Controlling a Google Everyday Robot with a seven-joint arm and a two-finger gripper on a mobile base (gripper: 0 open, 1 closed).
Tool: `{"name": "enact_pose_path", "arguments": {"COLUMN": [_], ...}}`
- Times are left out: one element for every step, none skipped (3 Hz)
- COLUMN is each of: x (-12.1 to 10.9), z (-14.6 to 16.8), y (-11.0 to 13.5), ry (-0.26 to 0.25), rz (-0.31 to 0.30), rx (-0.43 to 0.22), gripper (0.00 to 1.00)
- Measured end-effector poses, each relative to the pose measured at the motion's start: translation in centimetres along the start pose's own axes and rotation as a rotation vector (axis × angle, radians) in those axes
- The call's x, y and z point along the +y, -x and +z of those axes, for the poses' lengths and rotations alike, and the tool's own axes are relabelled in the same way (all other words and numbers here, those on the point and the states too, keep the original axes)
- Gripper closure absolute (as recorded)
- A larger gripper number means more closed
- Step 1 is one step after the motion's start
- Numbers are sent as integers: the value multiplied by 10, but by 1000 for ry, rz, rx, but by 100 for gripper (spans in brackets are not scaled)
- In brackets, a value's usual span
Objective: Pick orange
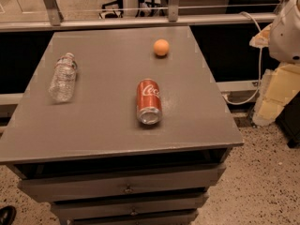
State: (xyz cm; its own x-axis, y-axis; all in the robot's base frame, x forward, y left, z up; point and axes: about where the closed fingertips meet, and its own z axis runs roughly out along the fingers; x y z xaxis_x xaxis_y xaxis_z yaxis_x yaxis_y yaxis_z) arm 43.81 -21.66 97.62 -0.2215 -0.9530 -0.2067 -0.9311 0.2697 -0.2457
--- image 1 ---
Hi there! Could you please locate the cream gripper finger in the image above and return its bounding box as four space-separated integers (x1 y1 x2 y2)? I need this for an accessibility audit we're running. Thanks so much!
249 29 270 48

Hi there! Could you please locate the white cable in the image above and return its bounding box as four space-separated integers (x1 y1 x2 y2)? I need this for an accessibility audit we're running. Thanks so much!
222 11 264 106

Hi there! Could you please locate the orange fruit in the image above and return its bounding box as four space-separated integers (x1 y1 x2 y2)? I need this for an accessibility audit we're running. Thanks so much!
153 39 170 56

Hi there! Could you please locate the black shoe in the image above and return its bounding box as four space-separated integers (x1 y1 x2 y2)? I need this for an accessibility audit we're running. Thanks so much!
0 206 16 225

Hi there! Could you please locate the clear plastic water bottle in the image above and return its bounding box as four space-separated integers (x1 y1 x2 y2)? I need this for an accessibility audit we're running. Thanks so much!
49 52 78 102

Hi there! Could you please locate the grey metal railing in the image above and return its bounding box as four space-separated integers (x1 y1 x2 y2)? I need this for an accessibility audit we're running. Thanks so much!
0 0 288 32

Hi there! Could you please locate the red Coca-Cola can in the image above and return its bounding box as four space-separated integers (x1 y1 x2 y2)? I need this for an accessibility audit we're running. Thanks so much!
136 79 162 125

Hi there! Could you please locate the yellow foam block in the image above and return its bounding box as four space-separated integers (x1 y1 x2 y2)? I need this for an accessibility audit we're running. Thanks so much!
252 63 300 126

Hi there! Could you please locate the black office chair base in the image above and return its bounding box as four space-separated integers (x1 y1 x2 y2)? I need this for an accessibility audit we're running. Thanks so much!
98 0 123 19

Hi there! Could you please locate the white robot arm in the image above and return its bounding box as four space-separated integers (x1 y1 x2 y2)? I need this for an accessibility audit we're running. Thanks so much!
249 0 300 64

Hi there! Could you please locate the grey drawer cabinet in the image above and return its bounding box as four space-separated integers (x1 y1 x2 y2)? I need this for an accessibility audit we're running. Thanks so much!
0 27 243 225

